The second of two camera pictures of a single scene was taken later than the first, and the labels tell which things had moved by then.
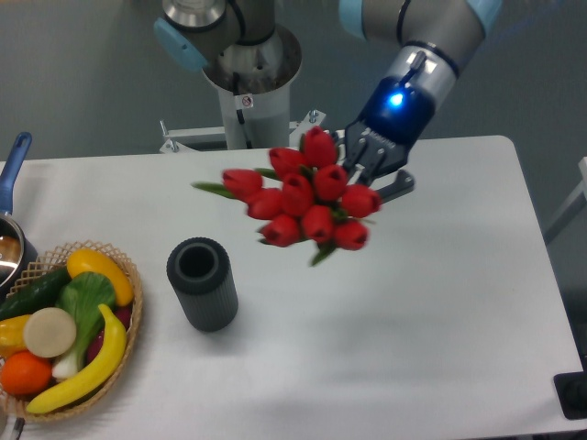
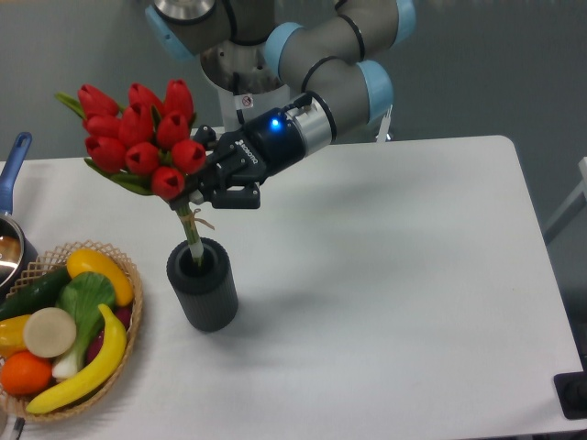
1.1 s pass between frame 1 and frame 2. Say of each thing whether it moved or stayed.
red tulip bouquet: moved
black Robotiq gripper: moved
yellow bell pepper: stayed
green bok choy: stayed
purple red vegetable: stayed
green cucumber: stayed
